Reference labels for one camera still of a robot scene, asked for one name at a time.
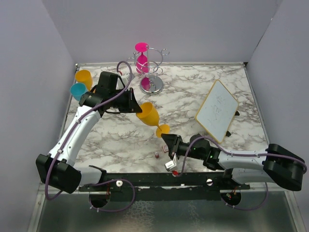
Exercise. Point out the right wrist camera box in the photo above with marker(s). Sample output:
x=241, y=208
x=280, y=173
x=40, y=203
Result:
x=171, y=166

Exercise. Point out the small red white box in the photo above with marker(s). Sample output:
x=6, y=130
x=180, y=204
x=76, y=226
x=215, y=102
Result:
x=165, y=148

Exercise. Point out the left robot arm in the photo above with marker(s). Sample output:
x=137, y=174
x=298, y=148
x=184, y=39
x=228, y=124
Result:
x=56, y=168

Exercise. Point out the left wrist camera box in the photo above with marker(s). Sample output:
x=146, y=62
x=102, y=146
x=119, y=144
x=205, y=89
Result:
x=124, y=80

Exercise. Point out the blue wine glass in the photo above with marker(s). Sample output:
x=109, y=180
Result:
x=78, y=90

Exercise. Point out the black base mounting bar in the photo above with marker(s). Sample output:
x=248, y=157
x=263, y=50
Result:
x=126, y=187

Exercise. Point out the chrome wine glass rack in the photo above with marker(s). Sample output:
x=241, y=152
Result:
x=156, y=83

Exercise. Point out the yellow wine glass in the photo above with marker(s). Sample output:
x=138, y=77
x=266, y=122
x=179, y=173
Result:
x=150, y=117
x=85, y=77

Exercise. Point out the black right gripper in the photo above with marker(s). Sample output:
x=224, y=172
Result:
x=173, y=141

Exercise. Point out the pink wine glass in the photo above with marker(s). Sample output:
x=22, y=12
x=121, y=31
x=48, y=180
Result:
x=142, y=63

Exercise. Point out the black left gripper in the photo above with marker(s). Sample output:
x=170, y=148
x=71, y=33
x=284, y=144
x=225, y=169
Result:
x=133, y=105

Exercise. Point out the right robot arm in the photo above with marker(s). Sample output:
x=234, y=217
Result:
x=273, y=164

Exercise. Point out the small yellow-framed whiteboard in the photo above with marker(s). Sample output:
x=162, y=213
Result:
x=217, y=111

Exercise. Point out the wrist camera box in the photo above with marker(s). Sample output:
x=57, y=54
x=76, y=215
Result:
x=124, y=80
x=171, y=166

